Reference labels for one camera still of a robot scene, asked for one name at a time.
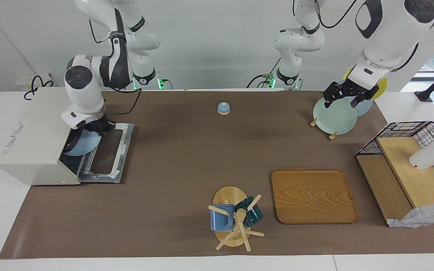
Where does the glass oven door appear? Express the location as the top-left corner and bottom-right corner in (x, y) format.
(78, 122), (135, 184)

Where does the cream toaster oven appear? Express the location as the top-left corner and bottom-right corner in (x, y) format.
(0, 87), (83, 186)

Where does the light blue racked plate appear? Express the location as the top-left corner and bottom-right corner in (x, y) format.
(338, 79), (373, 117)

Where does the pale green plate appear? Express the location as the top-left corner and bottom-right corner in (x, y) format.
(313, 96), (358, 135)

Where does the yellow plate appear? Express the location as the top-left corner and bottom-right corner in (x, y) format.
(343, 66), (388, 100)

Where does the wooden plate rack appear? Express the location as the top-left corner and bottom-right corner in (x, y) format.
(310, 117), (338, 140)

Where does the white cup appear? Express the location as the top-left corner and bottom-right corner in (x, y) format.
(409, 139), (434, 170)

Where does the brown table mat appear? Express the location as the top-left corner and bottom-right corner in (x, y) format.
(0, 90), (434, 259)

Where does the wooden serving tray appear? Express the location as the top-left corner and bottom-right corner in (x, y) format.
(270, 169), (359, 225)

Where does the wooden step shelf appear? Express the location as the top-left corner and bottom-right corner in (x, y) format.
(356, 136), (434, 226)

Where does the white patterned cloth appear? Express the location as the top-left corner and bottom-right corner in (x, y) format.
(387, 202), (434, 228)

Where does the wooden mug tree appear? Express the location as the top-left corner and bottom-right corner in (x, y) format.
(208, 186), (265, 252)

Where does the dark green ceramic mug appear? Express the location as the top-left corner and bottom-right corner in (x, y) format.
(234, 196), (264, 227)

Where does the blue ceramic mug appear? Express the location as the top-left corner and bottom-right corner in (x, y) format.
(209, 204), (235, 231)

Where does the black wire basket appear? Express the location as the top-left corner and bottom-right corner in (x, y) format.
(355, 121), (434, 200)

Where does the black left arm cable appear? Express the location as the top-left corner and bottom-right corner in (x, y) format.
(315, 0), (359, 29)

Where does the black base cable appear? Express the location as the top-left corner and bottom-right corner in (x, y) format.
(247, 56), (282, 89)
(130, 73), (173, 91)

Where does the black oven power cord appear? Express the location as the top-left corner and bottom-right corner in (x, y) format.
(24, 75), (54, 100)

